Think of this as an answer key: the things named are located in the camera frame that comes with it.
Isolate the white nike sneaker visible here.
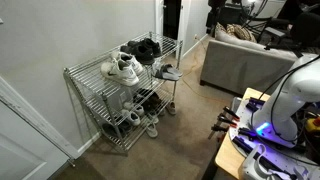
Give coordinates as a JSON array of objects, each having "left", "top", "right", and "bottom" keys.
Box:
[
  {"left": 100, "top": 59, "right": 140, "bottom": 87},
  {"left": 111, "top": 50, "right": 144, "bottom": 75}
]

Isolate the small dark shoe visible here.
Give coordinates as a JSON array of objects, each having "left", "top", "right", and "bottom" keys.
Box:
[
  {"left": 134, "top": 93, "right": 154, "bottom": 113},
  {"left": 143, "top": 88, "right": 163, "bottom": 108}
]

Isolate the dark brown shoe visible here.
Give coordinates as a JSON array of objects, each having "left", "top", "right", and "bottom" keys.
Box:
[
  {"left": 102, "top": 122, "right": 125, "bottom": 138},
  {"left": 116, "top": 119, "right": 134, "bottom": 134}
]

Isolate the white door beside rack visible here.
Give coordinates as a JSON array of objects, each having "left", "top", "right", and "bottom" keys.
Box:
[{"left": 0, "top": 76, "right": 81, "bottom": 180}]

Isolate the grey slide sandal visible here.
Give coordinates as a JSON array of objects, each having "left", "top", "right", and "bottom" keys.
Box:
[
  {"left": 153, "top": 64, "right": 180, "bottom": 82},
  {"left": 163, "top": 63, "right": 184, "bottom": 78}
]

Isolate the light grey sneaker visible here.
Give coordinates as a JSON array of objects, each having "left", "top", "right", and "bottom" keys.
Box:
[{"left": 165, "top": 101, "right": 178, "bottom": 116}]

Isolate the small white sneaker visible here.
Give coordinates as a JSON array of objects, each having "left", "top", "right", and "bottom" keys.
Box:
[
  {"left": 123, "top": 101, "right": 146, "bottom": 117},
  {"left": 120, "top": 108, "right": 142, "bottom": 127}
]

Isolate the grey sneaker orange lining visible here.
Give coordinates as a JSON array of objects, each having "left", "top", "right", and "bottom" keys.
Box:
[{"left": 145, "top": 121, "right": 159, "bottom": 139}]

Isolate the black sneaker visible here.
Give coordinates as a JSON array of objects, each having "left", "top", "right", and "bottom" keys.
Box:
[
  {"left": 119, "top": 43, "right": 155, "bottom": 66},
  {"left": 127, "top": 37, "right": 163, "bottom": 58}
]

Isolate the black orange clamp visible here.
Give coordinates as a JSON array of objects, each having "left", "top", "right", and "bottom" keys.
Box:
[
  {"left": 210, "top": 123, "right": 231, "bottom": 139},
  {"left": 222, "top": 106, "right": 241, "bottom": 122},
  {"left": 217, "top": 113, "right": 238, "bottom": 128}
]

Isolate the grey sofa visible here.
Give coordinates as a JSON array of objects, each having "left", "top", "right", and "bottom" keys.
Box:
[{"left": 199, "top": 28, "right": 301, "bottom": 96}]

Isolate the patterned throw pillow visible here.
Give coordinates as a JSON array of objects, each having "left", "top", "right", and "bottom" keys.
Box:
[
  {"left": 214, "top": 22, "right": 231, "bottom": 36},
  {"left": 226, "top": 23, "right": 258, "bottom": 44}
]

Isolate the dark cabinet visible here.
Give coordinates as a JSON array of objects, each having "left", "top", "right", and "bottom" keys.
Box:
[{"left": 205, "top": 0, "right": 249, "bottom": 29}]

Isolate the yellow emergency stop button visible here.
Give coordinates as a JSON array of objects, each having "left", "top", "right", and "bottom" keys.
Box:
[{"left": 306, "top": 116, "right": 320, "bottom": 134}]

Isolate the black office chair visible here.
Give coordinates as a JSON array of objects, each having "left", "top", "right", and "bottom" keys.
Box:
[{"left": 264, "top": 11, "right": 320, "bottom": 58}]

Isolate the orange extension cord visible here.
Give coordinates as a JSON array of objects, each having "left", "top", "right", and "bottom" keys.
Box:
[{"left": 181, "top": 36, "right": 234, "bottom": 103}]

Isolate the chrome wire shoe rack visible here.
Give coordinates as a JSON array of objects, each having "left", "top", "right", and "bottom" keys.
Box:
[{"left": 63, "top": 31, "right": 184, "bottom": 156}]

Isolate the black aluminium rail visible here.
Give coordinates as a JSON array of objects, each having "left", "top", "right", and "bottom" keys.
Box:
[
  {"left": 232, "top": 128, "right": 298, "bottom": 180},
  {"left": 245, "top": 96, "right": 268, "bottom": 113}
]

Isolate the round metal base plate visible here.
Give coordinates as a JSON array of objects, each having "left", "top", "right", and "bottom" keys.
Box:
[{"left": 228, "top": 96, "right": 320, "bottom": 180}]

